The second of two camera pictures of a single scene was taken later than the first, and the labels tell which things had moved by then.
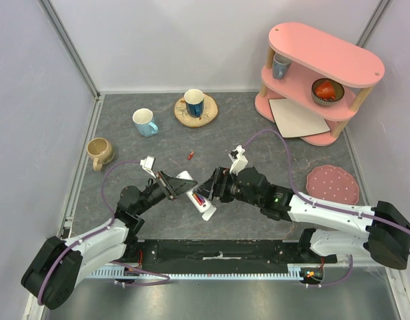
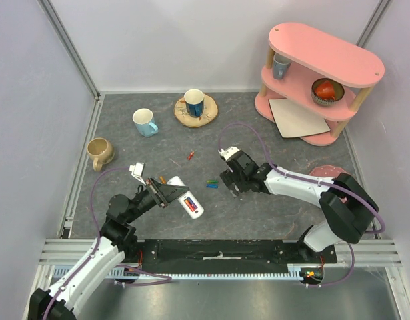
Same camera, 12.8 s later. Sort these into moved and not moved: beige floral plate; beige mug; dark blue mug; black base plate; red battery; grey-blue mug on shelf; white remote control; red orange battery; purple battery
Moved: purple battery; white remote control; red battery
Not moved: beige mug; black base plate; red orange battery; beige floral plate; dark blue mug; grey-blue mug on shelf
